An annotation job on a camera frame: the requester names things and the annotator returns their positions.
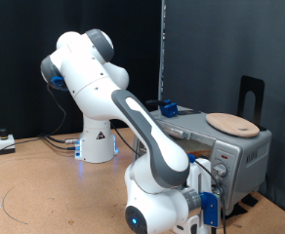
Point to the grey metal pole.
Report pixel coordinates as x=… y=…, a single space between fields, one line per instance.
x=162 y=48

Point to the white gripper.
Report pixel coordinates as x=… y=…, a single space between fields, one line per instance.
x=201 y=177

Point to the black metal bookend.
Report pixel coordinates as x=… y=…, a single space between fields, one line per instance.
x=246 y=84

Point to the emergency stop button box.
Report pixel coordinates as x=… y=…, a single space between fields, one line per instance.
x=5 y=144

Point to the silver oven knob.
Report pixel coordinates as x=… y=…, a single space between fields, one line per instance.
x=220 y=170

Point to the black foam pad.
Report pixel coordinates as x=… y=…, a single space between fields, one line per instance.
x=250 y=200
x=236 y=211

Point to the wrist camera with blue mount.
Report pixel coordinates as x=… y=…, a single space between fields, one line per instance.
x=211 y=208

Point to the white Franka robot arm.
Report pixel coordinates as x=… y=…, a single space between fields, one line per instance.
x=84 y=71

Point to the small blue object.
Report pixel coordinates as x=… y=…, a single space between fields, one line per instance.
x=169 y=109

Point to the silver toaster oven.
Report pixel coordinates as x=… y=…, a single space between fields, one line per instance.
x=256 y=156

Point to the round wooden cutting board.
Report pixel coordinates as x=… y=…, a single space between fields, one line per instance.
x=230 y=123

